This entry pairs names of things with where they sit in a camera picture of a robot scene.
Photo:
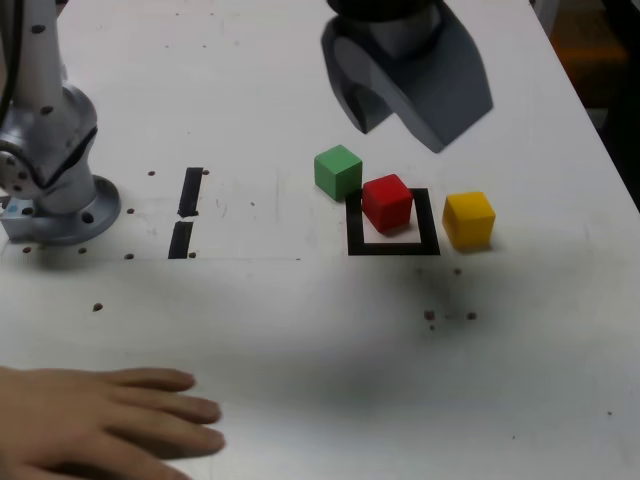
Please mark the yellow cube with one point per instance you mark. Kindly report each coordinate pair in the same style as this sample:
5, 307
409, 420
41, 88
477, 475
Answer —
467, 225

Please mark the green cube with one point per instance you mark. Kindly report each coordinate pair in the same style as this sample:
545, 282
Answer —
337, 172

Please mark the black tape square outline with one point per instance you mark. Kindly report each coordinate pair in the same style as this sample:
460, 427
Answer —
430, 225

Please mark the red cube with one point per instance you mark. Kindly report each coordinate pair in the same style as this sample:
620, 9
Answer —
387, 205

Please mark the black tape strip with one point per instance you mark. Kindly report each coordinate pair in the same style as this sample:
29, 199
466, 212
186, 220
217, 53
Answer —
192, 190

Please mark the person's hand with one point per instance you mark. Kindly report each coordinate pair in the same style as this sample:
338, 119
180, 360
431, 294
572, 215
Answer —
85, 425

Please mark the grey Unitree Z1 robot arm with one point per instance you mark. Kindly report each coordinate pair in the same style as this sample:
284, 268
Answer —
50, 150

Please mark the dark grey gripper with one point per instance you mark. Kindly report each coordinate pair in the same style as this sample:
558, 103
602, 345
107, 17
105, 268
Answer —
407, 35

